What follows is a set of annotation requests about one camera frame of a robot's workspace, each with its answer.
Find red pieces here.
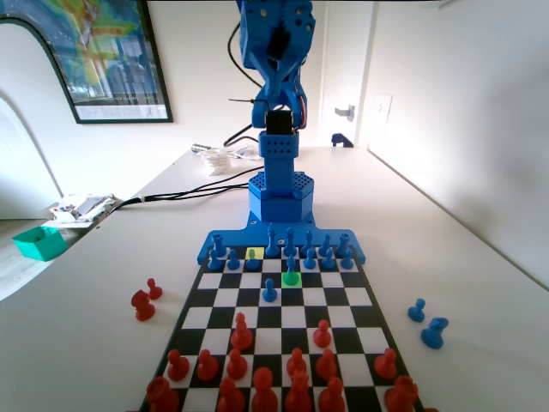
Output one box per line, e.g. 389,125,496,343
230,312,254,351

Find captured red knight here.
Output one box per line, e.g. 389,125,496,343
130,289,156,322

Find red chess rook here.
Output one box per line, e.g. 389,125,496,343
383,375,419,412
145,376,181,412

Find white door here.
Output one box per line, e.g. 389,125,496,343
319,0,378,149

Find white paper package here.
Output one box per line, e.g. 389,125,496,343
231,145,261,161

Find white stacked objects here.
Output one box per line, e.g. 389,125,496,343
201,148,233,177

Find framed map poster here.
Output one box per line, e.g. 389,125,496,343
0,0,174,125

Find cluttered paper pile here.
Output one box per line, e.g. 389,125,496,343
46,192,124,228

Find black and white chessboard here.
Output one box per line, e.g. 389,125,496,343
139,245,426,412

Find green plastic bin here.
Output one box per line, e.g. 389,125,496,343
11,226,68,263

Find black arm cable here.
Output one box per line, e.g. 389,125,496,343
226,23,265,91

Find thick black cable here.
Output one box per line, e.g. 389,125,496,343
221,124,258,149

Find white light switch plate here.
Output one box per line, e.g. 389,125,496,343
376,94,394,124

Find black table cable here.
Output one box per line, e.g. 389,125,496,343
109,167,259,215
109,179,253,215

